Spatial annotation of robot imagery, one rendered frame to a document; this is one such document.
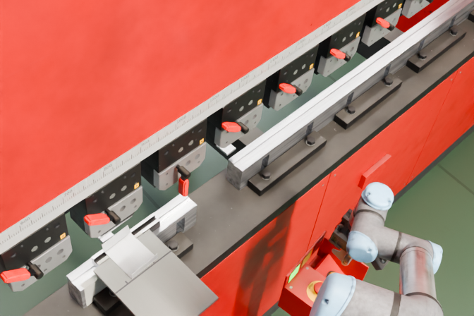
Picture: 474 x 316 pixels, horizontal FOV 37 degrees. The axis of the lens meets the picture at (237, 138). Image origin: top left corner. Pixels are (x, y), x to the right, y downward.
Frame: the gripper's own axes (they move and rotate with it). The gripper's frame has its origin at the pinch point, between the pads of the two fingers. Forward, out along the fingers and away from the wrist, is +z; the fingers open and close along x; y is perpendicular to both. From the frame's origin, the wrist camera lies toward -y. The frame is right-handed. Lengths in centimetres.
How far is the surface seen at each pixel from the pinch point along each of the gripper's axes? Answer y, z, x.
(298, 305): 4.0, 10.0, 15.1
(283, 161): 33.5, -3.8, -12.5
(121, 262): 42, -13, 48
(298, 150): 32.5, -3.9, -19.0
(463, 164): -8, 83, -136
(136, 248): 42, -13, 43
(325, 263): 5.6, 9.9, -1.4
